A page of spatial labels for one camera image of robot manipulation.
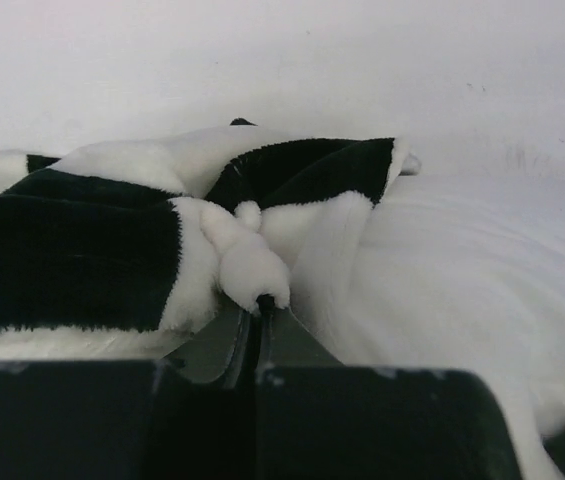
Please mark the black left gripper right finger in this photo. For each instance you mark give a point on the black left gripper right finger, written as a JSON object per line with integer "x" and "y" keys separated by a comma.
{"x": 317, "y": 418}

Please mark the black white checkered pillowcase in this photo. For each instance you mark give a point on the black white checkered pillowcase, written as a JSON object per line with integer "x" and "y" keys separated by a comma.
{"x": 123, "y": 249}

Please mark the white pillow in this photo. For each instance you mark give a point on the white pillow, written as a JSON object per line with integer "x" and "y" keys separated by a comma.
{"x": 451, "y": 273}

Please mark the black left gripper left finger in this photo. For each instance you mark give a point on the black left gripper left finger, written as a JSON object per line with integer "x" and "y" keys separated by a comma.
{"x": 185, "y": 416}

